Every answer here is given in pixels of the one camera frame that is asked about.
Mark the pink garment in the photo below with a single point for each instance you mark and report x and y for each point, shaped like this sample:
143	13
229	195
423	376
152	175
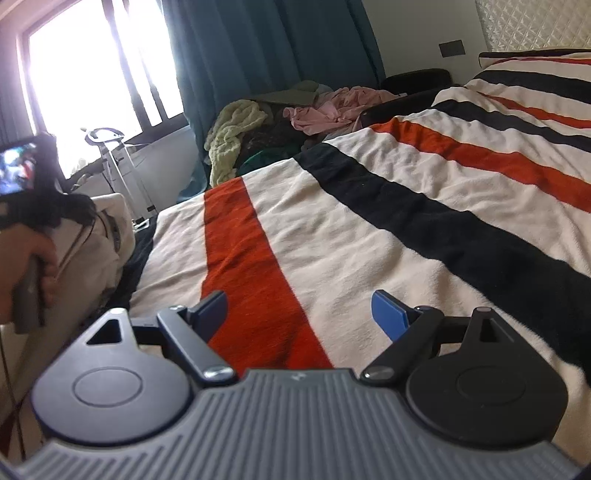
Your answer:
332	110

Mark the dark patterned garment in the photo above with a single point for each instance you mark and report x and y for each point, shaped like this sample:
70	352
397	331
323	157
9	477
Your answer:
277	134

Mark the person's left hand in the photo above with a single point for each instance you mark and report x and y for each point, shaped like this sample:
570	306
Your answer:
16	258

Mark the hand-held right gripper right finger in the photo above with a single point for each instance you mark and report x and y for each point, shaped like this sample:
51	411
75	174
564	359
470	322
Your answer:
388	314

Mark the striped blanket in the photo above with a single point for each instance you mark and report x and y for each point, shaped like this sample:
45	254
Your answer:
360	240

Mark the white quilted headboard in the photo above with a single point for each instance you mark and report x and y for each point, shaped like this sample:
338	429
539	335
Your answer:
535	23

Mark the dark wall switch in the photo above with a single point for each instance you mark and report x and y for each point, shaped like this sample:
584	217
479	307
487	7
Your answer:
451	48

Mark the white sweater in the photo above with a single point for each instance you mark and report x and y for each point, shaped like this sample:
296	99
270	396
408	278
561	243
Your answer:
94	265

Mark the black chair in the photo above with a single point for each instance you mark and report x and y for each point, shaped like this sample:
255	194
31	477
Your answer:
411	81

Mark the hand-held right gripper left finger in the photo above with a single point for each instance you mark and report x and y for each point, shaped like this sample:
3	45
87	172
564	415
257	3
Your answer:
213	314

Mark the white garment steamer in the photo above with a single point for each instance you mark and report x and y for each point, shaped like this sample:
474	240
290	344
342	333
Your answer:
115	157

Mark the dark green garment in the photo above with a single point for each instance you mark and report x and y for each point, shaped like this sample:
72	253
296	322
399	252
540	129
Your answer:
256	164

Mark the window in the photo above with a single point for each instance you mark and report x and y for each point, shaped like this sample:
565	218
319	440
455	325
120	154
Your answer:
92	78

